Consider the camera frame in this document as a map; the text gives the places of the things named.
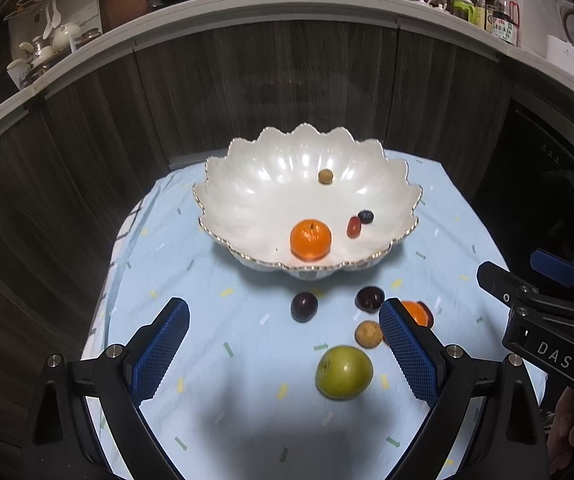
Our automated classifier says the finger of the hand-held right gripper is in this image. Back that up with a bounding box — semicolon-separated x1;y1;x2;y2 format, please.
529;249;574;306
476;261;574;321

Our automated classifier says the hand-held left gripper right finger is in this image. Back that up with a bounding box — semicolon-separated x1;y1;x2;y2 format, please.
378;297;550;480

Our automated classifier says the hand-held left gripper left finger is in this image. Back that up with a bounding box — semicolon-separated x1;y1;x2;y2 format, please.
22;296;191;480

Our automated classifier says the mandarin orange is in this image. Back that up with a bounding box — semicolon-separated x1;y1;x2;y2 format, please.
289;218;333;262
399;300;429;328

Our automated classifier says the green apple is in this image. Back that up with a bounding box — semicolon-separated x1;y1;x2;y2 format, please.
315;345;374;401

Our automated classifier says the dark purple plum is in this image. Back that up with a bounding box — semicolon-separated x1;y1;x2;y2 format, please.
290;291;319;323
355;286;385;312

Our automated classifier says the white scalloped bowl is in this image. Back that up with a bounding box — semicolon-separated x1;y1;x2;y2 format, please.
192;122;422;281

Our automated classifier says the person's right hand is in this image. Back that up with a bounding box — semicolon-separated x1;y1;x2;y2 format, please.
547;388;574;477

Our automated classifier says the grey white plaid fringed blanket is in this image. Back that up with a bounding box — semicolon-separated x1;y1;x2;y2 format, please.
81;195;563;443

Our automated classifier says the black built-in oven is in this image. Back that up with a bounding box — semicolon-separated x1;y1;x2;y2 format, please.
472;95;574;311

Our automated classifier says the light blue patterned tablecloth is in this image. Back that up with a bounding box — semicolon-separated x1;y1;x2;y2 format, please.
81;149;548;480

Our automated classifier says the white box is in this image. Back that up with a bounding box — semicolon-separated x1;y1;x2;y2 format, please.
546;35;574;86

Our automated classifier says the green oil bottle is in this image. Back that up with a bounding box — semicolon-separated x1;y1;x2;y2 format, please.
450;0;478;26

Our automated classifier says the white teapot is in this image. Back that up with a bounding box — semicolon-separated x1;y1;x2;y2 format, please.
49;22;82;51

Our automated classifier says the white kitchen countertop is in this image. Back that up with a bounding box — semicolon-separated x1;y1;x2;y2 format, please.
0;0;574;161

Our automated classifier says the large sauce bottle red handle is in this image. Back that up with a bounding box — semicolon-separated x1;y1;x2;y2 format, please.
487;0;522;47

